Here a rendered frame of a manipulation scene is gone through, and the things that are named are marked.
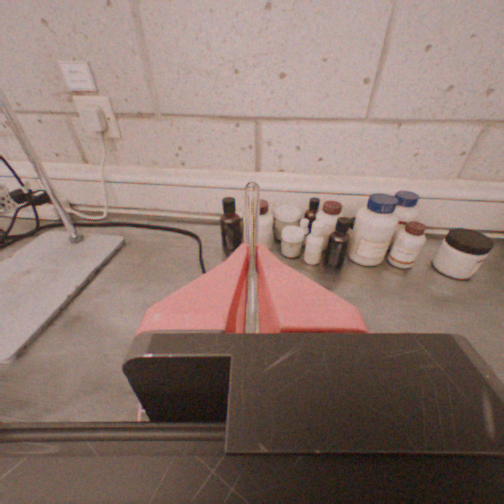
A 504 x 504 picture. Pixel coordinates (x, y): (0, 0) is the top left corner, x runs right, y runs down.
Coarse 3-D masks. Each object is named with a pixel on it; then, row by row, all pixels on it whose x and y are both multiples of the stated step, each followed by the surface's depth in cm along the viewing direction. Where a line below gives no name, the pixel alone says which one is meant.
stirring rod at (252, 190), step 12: (252, 192) 10; (252, 204) 10; (252, 216) 10; (252, 228) 11; (252, 240) 11; (252, 252) 11; (252, 264) 12; (252, 276) 12; (252, 288) 13; (252, 300) 13; (252, 312) 14; (252, 324) 14
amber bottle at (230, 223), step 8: (224, 200) 49; (232, 200) 49; (224, 208) 49; (232, 208) 49; (224, 216) 51; (232, 216) 50; (224, 224) 50; (232, 224) 50; (240, 224) 52; (224, 232) 52; (232, 232) 51; (240, 232) 53; (224, 240) 53; (232, 240) 53; (240, 240) 54; (232, 248) 54
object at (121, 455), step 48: (0, 432) 4; (48, 432) 4; (96, 432) 4; (144, 432) 4; (192, 432) 4; (0, 480) 3; (48, 480) 3; (96, 480) 3; (144, 480) 3; (192, 480) 3; (240, 480) 3; (288, 480) 3; (336, 480) 3; (384, 480) 3; (432, 480) 3; (480, 480) 3
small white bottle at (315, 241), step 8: (312, 224) 46; (320, 224) 46; (312, 232) 47; (320, 232) 46; (312, 240) 47; (320, 240) 47; (312, 248) 48; (320, 248) 48; (304, 256) 51; (312, 256) 49; (320, 256) 49; (312, 264) 50
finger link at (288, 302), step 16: (272, 256) 10; (272, 272) 8; (288, 272) 8; (272, 288) 7; (288, 288) 7; (304, 288) 7; (320, 288) 7; (272, 304) 6; (288, 304) 6; (304, 304) 6; (320, 304) 6; (336, 304) 6; (272, 320) 6; (288, 320) 5; (304, 320) 5; (320, 320) 5; (336, 320) 5; (352, 320) 5
